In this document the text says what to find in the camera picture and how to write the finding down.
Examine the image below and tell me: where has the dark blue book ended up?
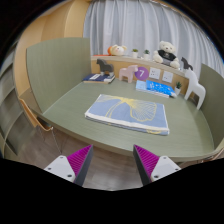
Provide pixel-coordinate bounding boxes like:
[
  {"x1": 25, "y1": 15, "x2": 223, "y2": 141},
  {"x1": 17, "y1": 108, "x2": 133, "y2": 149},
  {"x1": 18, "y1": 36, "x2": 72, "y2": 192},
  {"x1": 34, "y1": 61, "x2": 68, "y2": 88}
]
[{"x1": 82, "y1": 73, "x2": 116, "y2": 85}]

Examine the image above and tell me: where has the blue towel with yellow leaf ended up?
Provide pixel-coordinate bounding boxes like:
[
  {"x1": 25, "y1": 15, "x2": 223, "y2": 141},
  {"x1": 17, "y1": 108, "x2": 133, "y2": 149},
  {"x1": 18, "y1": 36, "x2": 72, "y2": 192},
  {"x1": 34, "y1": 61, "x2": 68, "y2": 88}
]
[{"x1": 84, "y1": 93, "x2": 170, "y2": 136}]

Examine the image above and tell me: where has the cream and orange plush toy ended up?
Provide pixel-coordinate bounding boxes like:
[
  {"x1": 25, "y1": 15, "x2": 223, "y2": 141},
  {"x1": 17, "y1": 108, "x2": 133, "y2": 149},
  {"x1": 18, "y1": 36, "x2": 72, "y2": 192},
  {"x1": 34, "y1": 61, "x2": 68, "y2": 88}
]
[{"x1": 107, "y1": 44, "x2": 128, "y2": 57}]

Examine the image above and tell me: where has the bright blue book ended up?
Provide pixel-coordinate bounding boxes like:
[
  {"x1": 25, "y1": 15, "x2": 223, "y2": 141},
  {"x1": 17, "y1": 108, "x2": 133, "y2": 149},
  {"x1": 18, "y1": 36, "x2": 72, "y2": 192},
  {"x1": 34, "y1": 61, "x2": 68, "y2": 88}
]
[{"x1": 145, "y1": 79, "x2": 177, "y2": 98}]

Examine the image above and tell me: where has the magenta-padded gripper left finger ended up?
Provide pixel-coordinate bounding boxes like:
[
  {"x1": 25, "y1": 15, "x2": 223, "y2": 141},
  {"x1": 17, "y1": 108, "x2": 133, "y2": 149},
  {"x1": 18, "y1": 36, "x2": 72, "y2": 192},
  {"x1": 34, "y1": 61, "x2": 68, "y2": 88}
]
[{"x1": 43, "y1": 144, "x2": 95, "y2": 187}]

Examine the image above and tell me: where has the grey shelf unit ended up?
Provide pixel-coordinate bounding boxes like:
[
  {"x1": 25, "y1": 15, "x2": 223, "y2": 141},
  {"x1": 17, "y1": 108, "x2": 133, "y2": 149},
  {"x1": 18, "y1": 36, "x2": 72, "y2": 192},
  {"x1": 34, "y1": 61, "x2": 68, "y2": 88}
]
[{"x1": 0, "y1": 43, "x2": 36, "y2": 158}]

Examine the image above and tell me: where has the pink horse figure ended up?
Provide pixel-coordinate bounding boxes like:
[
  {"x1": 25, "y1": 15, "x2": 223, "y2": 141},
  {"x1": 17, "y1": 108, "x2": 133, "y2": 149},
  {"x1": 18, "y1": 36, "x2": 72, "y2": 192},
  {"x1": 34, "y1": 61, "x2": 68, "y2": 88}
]
[{"x1": 118, "y1": 64, "x2": 139, "y2": 84}]

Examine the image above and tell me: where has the dark grey horse figure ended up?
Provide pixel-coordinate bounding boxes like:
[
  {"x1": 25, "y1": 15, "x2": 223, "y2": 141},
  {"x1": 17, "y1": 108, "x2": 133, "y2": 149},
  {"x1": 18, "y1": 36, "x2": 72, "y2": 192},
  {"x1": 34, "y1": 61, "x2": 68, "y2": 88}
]
[{"x1": 96, "y1": 58, "x2": 115, "y2": 77}]

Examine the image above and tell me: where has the small black horse figure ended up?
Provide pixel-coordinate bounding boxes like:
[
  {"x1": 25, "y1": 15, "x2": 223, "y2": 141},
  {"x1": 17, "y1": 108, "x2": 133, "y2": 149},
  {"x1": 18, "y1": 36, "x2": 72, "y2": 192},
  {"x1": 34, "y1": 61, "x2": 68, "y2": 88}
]
[{"x1": 180, "y1": 56, "x2": 194, "y2": 72}]

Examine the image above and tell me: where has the large white horse figure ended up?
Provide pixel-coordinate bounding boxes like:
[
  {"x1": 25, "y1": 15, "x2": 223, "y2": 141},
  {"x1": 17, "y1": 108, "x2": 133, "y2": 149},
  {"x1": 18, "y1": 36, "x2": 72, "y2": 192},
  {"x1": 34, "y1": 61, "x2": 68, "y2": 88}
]
[{"x1": 183, "y1": 68, "x2": 207, "y2": 111}]

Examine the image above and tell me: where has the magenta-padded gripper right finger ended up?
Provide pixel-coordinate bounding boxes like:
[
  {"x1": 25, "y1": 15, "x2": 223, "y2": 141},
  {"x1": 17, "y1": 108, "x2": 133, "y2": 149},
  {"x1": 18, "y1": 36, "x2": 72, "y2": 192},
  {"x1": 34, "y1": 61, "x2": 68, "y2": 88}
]
[{"x1": 133, "y1": 144, "x2": 182, "y2": 186}]

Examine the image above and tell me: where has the round purple sign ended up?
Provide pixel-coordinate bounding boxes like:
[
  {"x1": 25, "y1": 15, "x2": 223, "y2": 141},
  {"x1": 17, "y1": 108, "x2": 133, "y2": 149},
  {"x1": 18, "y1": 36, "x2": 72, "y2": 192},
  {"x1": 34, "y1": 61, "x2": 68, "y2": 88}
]
[{"x1": 134, "y1": 66, "x2": 150, "y2": 81}]

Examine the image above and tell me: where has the white wall socket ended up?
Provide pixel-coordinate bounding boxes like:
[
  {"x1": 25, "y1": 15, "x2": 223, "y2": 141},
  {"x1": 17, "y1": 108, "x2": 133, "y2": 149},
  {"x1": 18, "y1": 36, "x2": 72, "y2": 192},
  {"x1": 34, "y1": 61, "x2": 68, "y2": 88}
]
[
  {"x1": 161, "y1": 70, "x2": 174, "y2": 84},
  {"x1": 148, "y1": 67, "x2": 161, "y2": 80}
]

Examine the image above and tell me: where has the wooden chair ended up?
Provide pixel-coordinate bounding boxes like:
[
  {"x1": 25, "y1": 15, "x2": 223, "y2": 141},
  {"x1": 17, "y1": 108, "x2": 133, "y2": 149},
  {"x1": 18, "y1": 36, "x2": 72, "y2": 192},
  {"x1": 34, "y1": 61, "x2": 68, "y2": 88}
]
[{"x1": 19, "y1": 98, "x2": 63, "y2": 154}]

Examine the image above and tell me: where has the wooden window ledge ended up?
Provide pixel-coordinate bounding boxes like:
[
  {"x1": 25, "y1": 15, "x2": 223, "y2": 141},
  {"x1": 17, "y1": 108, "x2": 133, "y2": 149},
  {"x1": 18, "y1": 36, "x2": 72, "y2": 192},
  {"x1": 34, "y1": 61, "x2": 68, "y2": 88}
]
[{"x1": 90, "y1": 54, "x2": 191, "y2": 96}]

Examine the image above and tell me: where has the white curtain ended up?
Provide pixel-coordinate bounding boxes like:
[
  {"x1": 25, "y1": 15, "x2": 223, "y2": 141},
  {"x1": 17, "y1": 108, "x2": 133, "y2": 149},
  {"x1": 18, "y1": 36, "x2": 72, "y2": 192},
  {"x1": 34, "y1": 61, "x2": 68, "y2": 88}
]
[{"x1": 83, "y1": 0, "x2": 224, "y2": 79}]

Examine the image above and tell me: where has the green desk partition panel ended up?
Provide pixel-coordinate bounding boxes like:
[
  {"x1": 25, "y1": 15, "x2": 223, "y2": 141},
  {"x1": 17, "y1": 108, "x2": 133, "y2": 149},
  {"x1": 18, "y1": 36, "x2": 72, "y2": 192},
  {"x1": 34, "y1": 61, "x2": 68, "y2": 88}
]
[
  {"x1": 26, "y1": 37, "x2": 92, "y2": 114},
  {"x1": 199, "y1": 63, "x2": 224, "y2": 149}
]

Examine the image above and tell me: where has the white teddy bear black shirt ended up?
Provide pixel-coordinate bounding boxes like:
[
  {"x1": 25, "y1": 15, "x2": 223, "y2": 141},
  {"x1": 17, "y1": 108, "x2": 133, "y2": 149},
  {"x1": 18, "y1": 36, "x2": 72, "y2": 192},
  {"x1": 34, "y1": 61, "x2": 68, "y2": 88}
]
[{"x1": 152, "y1": 40, "x2": 181, "y2": 70}]

